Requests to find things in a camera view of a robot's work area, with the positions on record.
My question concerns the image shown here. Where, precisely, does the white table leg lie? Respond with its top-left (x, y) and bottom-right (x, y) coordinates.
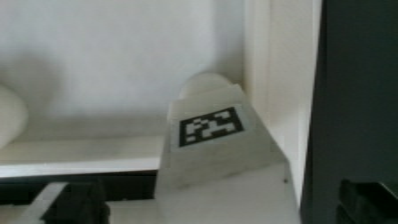
top-left (0, 86), bottom-right (29, 149)
top-left (155, 73), bottom-right (303, 224)

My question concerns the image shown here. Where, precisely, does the white U-shaped fence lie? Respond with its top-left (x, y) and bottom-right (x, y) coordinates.
top-left (0, 200), bottom-right (163, 224)

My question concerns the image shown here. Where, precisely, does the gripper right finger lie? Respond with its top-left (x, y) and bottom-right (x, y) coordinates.
top-left (337, 179), bottom-right (398, 224)

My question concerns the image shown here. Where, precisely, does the white square table top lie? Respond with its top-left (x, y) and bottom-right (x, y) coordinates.
top-left (0, 0), bottom-right (326, 204)

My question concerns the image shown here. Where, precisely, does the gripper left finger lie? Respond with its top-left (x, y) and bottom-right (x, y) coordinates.
top-left (17, 182), bottom-right (111, 224)

